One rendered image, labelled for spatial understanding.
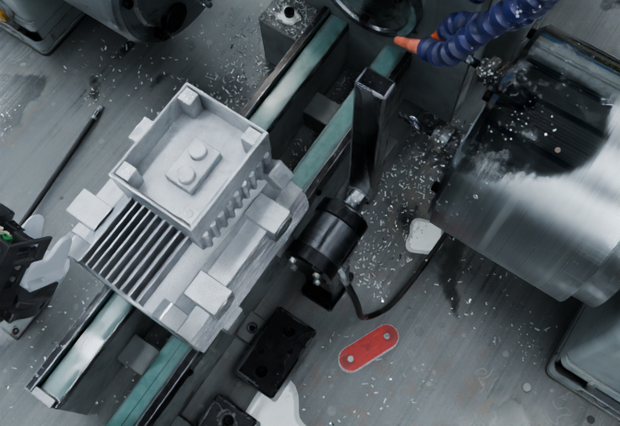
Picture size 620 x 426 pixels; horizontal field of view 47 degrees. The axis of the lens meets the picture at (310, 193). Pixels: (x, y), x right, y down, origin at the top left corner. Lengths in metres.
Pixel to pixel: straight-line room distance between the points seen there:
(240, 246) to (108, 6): 0.33
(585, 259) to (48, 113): 0.80
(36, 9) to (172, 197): 0.51
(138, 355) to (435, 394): 0.38
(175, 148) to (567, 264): 0.40
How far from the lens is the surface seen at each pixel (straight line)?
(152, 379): 0.87
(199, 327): 0.73
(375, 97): 0.59
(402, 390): 0.97
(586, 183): 0.70
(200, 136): 0.73
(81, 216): 0.77
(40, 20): 1.16
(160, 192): 0.71
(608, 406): 0.99
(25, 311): 0.66
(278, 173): 0.73
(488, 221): 0.73
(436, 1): 0.88
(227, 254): 0.73
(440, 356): 0.98
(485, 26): 0.57
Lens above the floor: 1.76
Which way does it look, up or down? 69 degrees down
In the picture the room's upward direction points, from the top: 5 degrees counter-clockwise
